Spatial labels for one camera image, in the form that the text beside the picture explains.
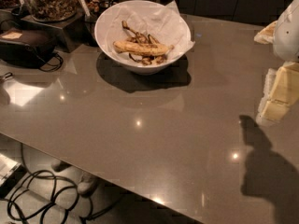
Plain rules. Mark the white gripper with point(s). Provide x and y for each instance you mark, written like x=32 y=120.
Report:
x=288 y=34

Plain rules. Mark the ripe spotted banana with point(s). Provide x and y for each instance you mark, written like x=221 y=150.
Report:
x=141 y=49

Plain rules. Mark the white paper bowl liner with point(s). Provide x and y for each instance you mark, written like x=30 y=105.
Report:
x=142 y=36

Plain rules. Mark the brown banana peel scraps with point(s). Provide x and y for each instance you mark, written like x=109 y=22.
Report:
x=143 y=39

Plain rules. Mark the white ceramic bowl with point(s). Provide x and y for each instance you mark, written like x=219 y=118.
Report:
x=148 y=18

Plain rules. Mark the dark metal stand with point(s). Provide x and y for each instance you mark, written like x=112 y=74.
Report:
x=69 y=34

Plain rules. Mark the white label tag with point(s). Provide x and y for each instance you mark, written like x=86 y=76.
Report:
x=85 y=8

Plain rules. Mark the white shoe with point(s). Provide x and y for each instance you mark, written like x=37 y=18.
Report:
x=87 y=184

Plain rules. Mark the glass jar of nuts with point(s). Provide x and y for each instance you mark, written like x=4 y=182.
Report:
x=51 y=10

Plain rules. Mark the black box device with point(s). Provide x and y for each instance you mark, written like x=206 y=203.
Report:
x=26 y=48

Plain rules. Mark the grey floor box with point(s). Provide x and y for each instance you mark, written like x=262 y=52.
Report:
x=11 y=172

